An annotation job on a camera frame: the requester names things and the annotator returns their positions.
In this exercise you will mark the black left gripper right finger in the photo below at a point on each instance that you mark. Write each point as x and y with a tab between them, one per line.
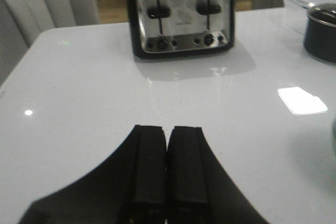
199	189

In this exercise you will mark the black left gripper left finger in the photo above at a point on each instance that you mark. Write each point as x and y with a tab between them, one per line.
128	187

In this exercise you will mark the glass pot lid blue knob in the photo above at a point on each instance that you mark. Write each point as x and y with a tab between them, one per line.
323	13

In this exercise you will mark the dark blue saucepan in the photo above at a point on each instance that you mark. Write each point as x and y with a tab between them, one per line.
319	40

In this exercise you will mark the beige chair left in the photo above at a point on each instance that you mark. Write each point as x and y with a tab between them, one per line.
22	21

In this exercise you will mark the black and chrome toaster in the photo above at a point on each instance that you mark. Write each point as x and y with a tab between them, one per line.
168	28

